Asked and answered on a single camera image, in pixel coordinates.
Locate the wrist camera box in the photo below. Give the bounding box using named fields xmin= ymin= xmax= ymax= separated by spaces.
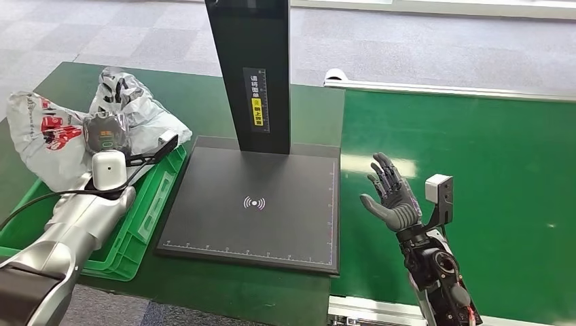
xmin=420 ymin=173 xmax=454 ymax=231
xmin=92 ymin=134 xmax=179 ymax=192

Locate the black scanner column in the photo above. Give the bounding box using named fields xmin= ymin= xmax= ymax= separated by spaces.
xmin=204 ymin=0 xmax=293 ymax=156

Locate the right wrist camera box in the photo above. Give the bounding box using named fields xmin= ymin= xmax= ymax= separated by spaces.
xmin=420 ymin=173 xmax=454 ymax=231

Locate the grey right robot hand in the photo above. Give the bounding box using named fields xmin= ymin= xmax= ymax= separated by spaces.
xmin=359 ymin=151 xmax=423 ymax=233

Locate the black scanner base plate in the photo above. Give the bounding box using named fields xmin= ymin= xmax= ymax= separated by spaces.
xmin=154 ymin=135 xmax=342 ymax=276

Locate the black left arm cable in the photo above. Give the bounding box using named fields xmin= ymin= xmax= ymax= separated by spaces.
xmin=0 ymin=155 xmax=156 ymax=231

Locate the green conveyor belt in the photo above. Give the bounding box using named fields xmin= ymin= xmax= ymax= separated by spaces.
xmin=329 ymin=89 xmax=576 ymax=326

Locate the long silver conveyor rail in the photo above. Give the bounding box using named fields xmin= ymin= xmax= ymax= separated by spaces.
xmin=323 ymin=67 xmax=576 ymax=104

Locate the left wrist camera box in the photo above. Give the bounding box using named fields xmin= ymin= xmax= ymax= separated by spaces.
xmin=92 ymin=134 xmax=179 ymax=192

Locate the clear crate label holder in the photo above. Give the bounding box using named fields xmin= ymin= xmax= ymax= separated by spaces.
xmin=137 ymin=170 xmax=175 ymax=242

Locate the black yellow column label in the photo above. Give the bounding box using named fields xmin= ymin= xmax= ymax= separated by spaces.
xmin=242 ymin=67 xmax=271 ymax=134

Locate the green plastic crate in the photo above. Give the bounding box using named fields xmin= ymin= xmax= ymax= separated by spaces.
xmin=0 ymin=143 xmax=188 ymax=283

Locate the short silver conveyor rail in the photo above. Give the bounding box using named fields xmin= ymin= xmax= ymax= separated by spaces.
xmin=327 ymin=295 xmax=429 ymax=326

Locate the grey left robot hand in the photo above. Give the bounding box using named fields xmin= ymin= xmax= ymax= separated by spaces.
xmin=82 ymin=111 xmax=132 ymax=157

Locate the white plastic mailer package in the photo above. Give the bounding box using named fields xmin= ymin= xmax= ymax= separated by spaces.
xmin=6 ymin=66 xmax=194 ymax=193

